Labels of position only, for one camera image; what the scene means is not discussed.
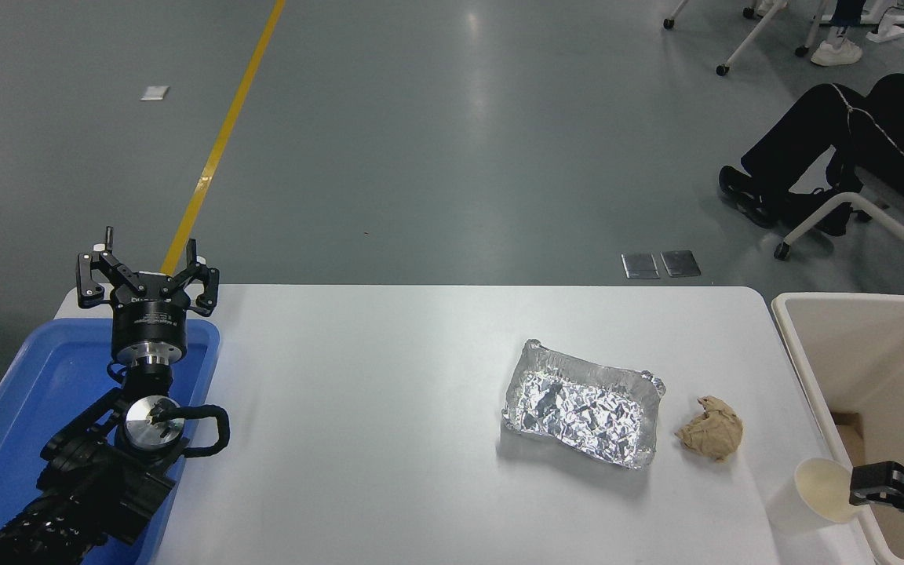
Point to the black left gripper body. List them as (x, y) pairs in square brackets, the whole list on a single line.
[(149, 328)]

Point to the white paper cup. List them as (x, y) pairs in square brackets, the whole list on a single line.
[(813, 494)]

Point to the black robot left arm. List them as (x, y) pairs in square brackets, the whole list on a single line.
[(91, 479)]

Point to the large pale plastic bin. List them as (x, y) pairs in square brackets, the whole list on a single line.
[(852, 353)]

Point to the blue plastic tray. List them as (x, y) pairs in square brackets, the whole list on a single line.
[(28, 392)]

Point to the crumpled tan paper ball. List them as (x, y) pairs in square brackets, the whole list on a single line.
[(711, 431)]

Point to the white rolling chair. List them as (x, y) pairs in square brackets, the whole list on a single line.
[(891, 224), (750, 35)]

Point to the metal floor plate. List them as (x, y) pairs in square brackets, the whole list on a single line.
[(641, 266), (680, 264)]

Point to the crumpled silver foil tray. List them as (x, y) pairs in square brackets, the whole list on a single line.
[(581, 404)]

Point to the person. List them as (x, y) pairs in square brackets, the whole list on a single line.
[(836, 47), (805, 133)]

